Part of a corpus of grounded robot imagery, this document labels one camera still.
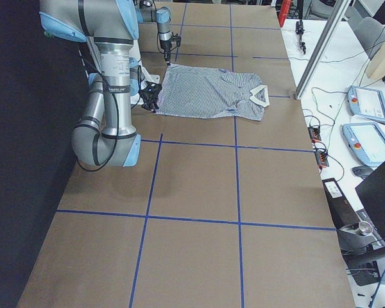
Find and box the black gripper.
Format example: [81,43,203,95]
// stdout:
[139,81,162,108]
[158,31,182,66]

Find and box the navy white striped polo shirt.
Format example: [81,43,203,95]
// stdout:
[156,64,270,121]

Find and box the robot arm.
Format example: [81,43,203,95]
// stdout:
[134,1,182,66]
[39,1,141,169]

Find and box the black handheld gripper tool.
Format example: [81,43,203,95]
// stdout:
[295,0,306,55]

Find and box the black power strip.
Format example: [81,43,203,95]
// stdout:
[307,126,321,142]

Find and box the grey office chair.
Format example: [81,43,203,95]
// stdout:
[354,17,385,60]

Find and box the far teach pendant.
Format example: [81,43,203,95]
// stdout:
[347,85,385,124]

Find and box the teach pendant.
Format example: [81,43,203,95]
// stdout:
[347,85,385,124]
[341,123,385,167]

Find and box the near teach pendant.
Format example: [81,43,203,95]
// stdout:
[341,123,385,167]

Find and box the black computer mouse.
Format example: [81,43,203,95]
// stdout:
[352,166,373,179]

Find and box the black box with label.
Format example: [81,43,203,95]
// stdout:
[322,178,361,230]

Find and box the black monitor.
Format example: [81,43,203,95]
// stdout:
[355,161,385,239]

